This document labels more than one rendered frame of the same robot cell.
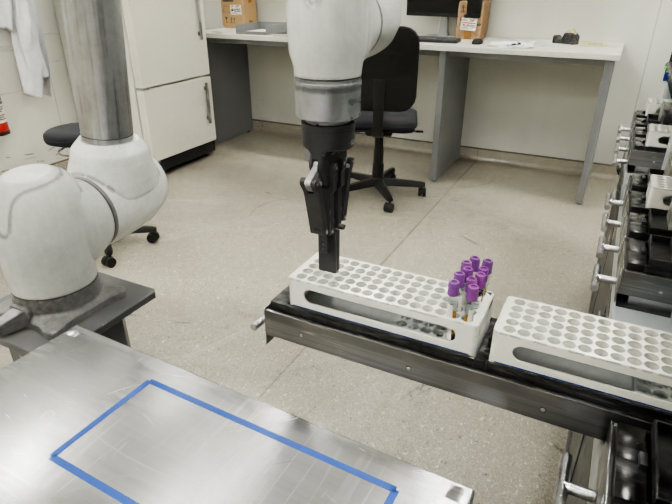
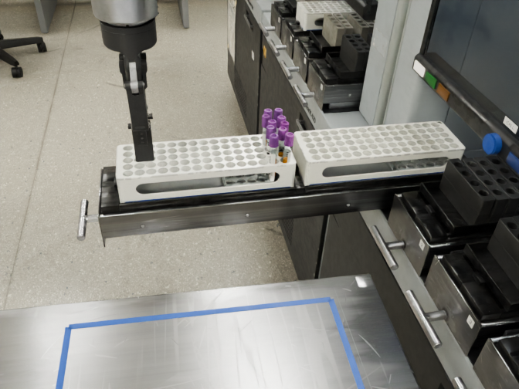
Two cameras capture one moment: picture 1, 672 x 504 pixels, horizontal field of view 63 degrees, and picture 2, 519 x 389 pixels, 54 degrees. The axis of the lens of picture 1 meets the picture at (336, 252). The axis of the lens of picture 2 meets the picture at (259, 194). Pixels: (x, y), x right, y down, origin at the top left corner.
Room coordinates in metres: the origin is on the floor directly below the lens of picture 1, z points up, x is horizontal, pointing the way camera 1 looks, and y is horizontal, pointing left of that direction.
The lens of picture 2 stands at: (0.10, 0.31, 1.36)
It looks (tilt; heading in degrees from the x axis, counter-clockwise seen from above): 39 degrees down; 320
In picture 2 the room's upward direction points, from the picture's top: 3 degrees clockwise
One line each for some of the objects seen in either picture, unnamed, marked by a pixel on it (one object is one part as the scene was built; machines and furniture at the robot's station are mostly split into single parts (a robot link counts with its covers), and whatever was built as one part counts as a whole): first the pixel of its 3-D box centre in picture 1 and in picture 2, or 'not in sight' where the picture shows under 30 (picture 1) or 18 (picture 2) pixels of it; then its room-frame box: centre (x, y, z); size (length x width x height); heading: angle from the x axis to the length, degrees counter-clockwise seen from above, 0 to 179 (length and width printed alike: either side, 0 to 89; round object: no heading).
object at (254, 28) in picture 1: (262, 28); not in sight; (4.43, 0.56, 0.93); 0.35 x 0.26 x 0.06; 157
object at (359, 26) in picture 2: not in sight; (356, 30); (0.99, -0.75, 0.85); 0.12 x 0.02 x 0.06; 153
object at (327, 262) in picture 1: (327, 250); (143, 142); (0.75, 0.01, 0.90); 0.03 x 0.01 x 0.07; 63
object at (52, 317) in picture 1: (49, 296); not in sight; (0.90, 0.55, 0.73); 0.22 x 0.18 x 0.06; 153
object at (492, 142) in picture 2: not in sight; (492, 143); (0.36, -0.33, 0.98); 0.03 x 0.01 x 0.03; 153
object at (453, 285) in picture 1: (451, 316); (273, 162); (0.62, -0.16, 0.86); 0.02 x 0.02 x 0.11
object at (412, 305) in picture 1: (387, 301); (206, 168); (0.71, -0.08, 0.83); 0.30 x 0.10 x 0.06; 63
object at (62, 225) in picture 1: (45, 225); not in sight; (0.92, 0.54, 0.87); 0.18 x 0.16 x 0.22; 160
